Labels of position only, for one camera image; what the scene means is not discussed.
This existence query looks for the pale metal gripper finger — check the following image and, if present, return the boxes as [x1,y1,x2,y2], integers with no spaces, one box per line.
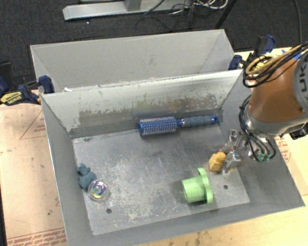
[219,151,244,176]
[216,128,244,153]

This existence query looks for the yellow block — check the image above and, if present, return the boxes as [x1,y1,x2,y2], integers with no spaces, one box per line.
[206,150,229,174]

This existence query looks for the green plastic flanged cylinder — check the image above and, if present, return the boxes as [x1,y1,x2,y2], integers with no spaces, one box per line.
[179,166,216,208]

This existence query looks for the blue hairbrush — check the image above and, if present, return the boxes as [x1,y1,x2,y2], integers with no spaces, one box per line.
[137,108,220,140]

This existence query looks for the grey metal bin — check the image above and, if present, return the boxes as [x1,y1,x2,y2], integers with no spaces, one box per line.
[30,12,308,246]

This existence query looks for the clear iridescent glass ball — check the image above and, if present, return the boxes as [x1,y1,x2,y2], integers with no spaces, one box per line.
[86,177,112,203]

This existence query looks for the blue-grey toy animal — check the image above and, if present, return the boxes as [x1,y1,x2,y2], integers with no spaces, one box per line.
[75,161,99,191]

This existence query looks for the black cylinder on white bracket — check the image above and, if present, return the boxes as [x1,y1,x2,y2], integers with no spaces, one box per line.
[287,122,308,141]

